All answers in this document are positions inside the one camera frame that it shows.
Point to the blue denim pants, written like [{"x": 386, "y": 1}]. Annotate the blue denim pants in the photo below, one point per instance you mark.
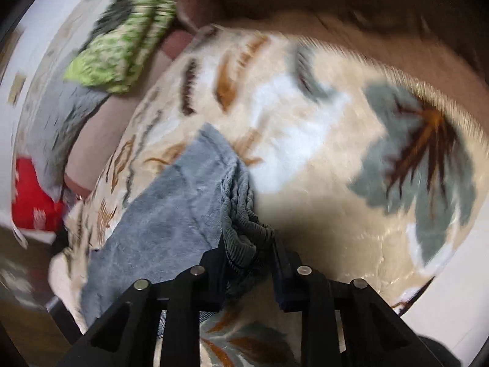
[{"x": 172, "y": 214}]

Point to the red shopping bag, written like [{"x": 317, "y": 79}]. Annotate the red shopping bag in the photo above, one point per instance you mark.
[{"x": 34, "y": 198}]

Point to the beige wall switch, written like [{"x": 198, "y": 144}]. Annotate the beige wall switch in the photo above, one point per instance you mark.
[{"x": 17, "y": 88}]

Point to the grey quilted pillow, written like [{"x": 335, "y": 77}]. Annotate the grey quilted pillow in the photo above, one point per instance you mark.
[{"x": 65, "y": 133}]

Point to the dark olive garment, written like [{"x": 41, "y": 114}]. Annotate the dark olive garment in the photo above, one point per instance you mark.
[{"x": 112, "y": 17}]

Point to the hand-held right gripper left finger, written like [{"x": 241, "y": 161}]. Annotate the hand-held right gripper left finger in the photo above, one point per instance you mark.
[{"x": 212, "y": 279}]

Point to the leaf-printed cream blanket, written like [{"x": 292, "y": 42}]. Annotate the leaf-printed cream blanket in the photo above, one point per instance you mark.
[{"x": 324, "y": 160}]

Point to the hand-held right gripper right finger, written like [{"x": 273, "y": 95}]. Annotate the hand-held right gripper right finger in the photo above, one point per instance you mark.
[{"x": 286, "y": 283}]

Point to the white printed pillow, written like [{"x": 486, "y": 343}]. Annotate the white printed pillow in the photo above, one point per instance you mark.
[{"x": 67, "y": 286}]

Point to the green patterned quilt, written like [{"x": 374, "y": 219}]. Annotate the green patterned quilt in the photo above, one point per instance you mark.
[{"x": 130, "y": 46}]

